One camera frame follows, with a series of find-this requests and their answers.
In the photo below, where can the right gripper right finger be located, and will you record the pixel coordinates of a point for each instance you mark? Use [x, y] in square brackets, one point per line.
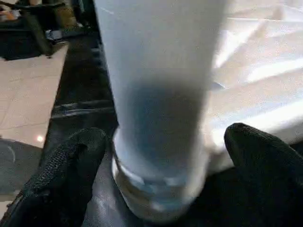
[267, 170]

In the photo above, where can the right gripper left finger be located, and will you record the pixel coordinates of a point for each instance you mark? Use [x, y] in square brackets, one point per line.
[59, 184]

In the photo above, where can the white plastic table top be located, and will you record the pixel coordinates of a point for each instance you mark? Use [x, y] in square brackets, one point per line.
[260, 71]

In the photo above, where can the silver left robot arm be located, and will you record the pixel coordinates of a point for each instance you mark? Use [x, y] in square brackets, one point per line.
[35, 30]

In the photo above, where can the black table mat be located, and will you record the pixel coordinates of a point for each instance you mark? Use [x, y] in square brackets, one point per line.
[78, 94]

